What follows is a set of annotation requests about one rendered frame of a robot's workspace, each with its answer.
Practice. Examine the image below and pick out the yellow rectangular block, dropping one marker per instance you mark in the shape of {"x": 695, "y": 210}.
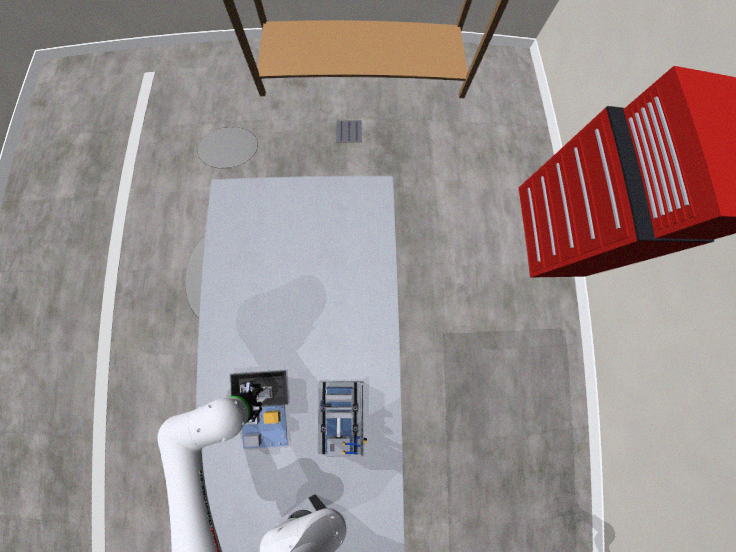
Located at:
{"x": 272, "y": 417}

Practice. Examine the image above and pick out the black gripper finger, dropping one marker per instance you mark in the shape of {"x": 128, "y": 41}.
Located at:
{"x": 262, "y": 400}
{"x": 255, "y": 391}

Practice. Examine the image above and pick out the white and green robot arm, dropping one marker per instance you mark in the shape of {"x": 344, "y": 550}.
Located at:
{"x": 181, "y": 439}

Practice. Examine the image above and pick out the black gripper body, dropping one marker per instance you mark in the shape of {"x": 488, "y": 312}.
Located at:
{"x": 251, "y": 394}

